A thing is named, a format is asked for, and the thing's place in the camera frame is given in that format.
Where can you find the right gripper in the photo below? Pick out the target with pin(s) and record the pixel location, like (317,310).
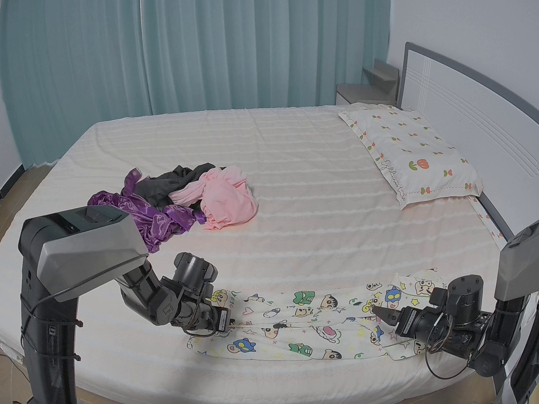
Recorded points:
(421,322)

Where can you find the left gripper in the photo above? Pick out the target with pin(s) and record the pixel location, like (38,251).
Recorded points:
(206,316)

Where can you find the white printed pyjama top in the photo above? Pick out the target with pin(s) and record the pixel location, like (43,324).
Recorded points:
(303,330)

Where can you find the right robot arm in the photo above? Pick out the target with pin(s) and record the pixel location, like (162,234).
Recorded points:
(516,267)

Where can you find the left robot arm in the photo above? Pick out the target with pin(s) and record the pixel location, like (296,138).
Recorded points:
(84,246)

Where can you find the bed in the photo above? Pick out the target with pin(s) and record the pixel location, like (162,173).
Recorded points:
(316,162)

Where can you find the purple satin garment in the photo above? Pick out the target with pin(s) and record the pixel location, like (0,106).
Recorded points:
(168,217)

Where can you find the pink garment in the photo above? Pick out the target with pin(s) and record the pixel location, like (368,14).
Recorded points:
(227,202)

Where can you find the dark grey garment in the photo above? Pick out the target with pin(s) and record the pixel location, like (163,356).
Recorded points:
(160,190)

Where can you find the white printed pillowcase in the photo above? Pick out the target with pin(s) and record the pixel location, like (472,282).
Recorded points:
(484,215)

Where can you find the white printed pillow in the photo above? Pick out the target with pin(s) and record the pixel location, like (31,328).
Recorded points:
(412,150)

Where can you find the grey bedside table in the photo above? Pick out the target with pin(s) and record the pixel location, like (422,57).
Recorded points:
(358,93)

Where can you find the blue-green curtain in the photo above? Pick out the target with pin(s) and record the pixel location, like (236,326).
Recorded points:
(231,36)

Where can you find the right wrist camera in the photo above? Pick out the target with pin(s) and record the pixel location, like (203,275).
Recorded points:
(438,298)

